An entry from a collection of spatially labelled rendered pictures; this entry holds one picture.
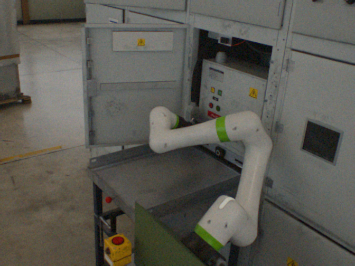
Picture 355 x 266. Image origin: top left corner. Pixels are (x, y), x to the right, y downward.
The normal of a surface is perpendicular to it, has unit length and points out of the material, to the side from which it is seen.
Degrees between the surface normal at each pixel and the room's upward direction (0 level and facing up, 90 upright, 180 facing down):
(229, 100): 90
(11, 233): 0
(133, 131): 90
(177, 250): 90
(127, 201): 0
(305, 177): 90
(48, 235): 0
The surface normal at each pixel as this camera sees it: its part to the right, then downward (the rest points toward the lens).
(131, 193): 0.05, -0.92
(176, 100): 0.29, 0.40
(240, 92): -0.80, 0.20
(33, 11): 0.59, 0.35
